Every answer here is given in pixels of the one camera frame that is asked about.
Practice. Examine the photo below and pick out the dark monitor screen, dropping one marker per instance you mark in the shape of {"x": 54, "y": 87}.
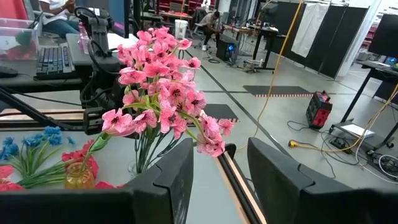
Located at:
{"x": 118, "y": 15}

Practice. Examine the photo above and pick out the white flat box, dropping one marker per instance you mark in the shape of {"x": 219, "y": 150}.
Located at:
{"x": 357, "y": 130}

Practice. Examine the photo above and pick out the black monitor back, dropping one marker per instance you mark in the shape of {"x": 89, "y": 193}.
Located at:
{"x": 385, "y": 35}

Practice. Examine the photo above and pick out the black computer mouse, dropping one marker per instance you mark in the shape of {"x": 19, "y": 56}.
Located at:
{"x": 7, "y": 72}

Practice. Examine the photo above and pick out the orange-red fabric panel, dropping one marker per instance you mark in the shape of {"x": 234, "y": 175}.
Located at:
{"x": 12, "y": 7}

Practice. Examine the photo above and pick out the backlit keyboard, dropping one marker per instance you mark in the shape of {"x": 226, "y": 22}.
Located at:
{"x": 53, "y": 62}

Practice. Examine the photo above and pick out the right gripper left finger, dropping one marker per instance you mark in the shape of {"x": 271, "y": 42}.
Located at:
{"x": 158, "y": 199}

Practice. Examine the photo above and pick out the striped-edge black floor mat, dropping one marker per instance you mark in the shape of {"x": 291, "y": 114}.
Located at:
{"x": 276, "y": 90}
{"x": 222, "y": 111}

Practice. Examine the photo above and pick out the blue artificial flower bunch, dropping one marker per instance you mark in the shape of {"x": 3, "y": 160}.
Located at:
{"x": 53, "y": 132}

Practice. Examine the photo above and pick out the pink artificial flower bunch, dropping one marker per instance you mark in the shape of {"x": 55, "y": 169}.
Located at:
{"x": 211, "y": 143}
{"x": 155, "y": 68}

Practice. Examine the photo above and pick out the black arched bracket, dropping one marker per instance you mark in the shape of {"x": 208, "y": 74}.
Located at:
{"x": 231, "y": 146}

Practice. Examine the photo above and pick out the red black power station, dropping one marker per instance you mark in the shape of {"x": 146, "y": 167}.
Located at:
{"x": 318, "y": 110}

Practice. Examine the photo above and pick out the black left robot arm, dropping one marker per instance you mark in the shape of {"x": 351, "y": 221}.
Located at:
{"x": 99, "y": 31}

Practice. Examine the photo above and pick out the red storage shelf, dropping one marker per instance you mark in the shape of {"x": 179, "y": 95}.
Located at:
{"x": 192, "y": 4}

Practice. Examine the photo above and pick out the pink bottle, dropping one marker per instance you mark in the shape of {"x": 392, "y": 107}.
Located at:
{"x": 83, "y": 37}

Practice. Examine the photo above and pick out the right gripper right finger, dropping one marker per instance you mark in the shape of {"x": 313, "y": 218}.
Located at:
{"x": 286, "y": 193}

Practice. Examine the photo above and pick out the black rolling desk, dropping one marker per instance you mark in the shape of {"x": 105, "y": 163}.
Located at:
{"x": 267, "y": 32}

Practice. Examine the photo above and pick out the white hanging cloth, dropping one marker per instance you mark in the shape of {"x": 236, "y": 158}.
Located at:
{"x": 309, "y": 28}

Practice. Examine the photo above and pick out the person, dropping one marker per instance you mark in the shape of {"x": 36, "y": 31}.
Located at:
{"x": 59, "y": 25}
{"x": 210, "y": 23}

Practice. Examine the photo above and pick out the black power strip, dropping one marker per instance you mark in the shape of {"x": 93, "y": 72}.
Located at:
{"x": 338, "y": 143}

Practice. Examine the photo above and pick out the white waste bin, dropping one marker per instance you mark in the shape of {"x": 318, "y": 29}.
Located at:
{"x": 181, "y": 29}

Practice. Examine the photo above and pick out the yellow glass vase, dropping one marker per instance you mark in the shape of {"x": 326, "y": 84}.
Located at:
{"x": 77, "y": 179}

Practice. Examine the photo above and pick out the black partition panels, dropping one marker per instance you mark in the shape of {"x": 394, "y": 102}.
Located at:
{"x": 339, "y": 40}

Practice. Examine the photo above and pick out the black computer tower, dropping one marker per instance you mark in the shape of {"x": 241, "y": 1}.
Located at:
{"x": 227, "y": 49}

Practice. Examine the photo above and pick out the clear plastic storage box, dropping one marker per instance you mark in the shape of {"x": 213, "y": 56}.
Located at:
{"x": 18, "y": 34}

